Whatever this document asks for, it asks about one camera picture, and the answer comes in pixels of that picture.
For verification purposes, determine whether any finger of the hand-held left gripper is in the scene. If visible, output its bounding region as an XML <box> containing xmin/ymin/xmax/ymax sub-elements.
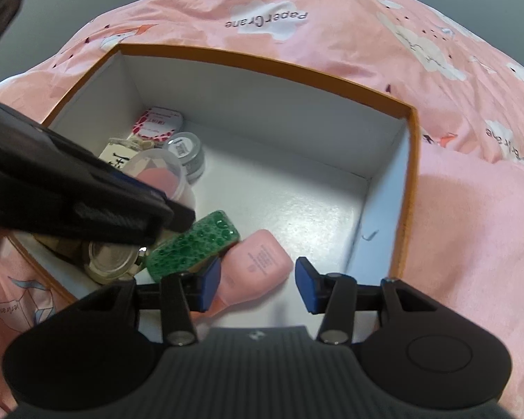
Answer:
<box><xmin>48</xmin><ymin>128</ymin><xmax>196</xmax><ymax>233</ymax></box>
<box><xmin>9</xmin><ymin>201</ymin><xmax>176</xmax><ymax>246</ymax></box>

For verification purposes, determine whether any pink printed blanket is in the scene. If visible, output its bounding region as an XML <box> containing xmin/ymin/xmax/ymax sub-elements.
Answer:
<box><xmin>0</xmin><ymin>0</ymin><xmax>524</xmax><ymax>419</ymax></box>

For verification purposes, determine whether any metal lidded glass jar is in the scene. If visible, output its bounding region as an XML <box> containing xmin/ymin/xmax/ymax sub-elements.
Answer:
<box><xmin>81</xmin><ymin>240</ymin><xmax>151</xmax><ymax>286</ymax></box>

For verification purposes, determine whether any red and white tin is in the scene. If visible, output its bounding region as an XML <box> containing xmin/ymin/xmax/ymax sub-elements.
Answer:
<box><xmin>132</xmin><ymin>107</ymin><xmax>184</xmax><ymax>149</ymax></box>

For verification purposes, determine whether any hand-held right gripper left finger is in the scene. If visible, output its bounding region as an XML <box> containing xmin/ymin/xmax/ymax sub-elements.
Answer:
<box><xmin>85</xmin><ymin>257</ymin><xmax>223</xmax><ymax>345</ymax></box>

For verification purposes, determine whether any beige drawstring pouch with tag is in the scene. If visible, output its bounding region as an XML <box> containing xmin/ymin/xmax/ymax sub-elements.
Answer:
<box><xmin>98</xmin><ymin>136</ymin><xmax>158</xmax><ymax>171</ymax></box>

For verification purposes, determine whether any pink plastic case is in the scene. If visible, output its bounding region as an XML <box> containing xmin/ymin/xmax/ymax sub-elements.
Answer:
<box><xmin>212</xmin><ymin>229</ymin><xmax>294</xmax><ymax>313</ymax></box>

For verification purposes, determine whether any clear container with pink sponge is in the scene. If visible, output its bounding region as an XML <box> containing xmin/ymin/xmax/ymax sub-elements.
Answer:
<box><xmin>124</xmin><ymin>148</ymin><xmax>196</xmax><ymax>208</ymax></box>

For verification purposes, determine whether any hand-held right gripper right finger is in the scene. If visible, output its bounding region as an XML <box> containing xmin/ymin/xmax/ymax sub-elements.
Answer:
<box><xmin>294</xmin><ymin>257</ymin><xmax>442</xmax><ymax>345</ymax></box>

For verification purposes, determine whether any green bubbly block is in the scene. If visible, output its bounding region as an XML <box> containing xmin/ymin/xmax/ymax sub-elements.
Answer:
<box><xmin>146</xmin><ymin>210</ymin><xmax>240</xmax><ymax>283</ymax></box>

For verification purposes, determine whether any small round grey tin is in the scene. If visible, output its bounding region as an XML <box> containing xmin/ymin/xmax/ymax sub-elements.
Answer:
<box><xmin>162</xmin><ymin>132</ymin><xmax>205</xmax><ymax>183</ymax></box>

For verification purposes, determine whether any orange cardboard storage box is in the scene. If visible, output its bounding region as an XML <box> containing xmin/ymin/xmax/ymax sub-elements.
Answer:
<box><xmin>9</xmin><ymin>44</ymin><xmax>420</xmax><ymax>310</ymax></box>

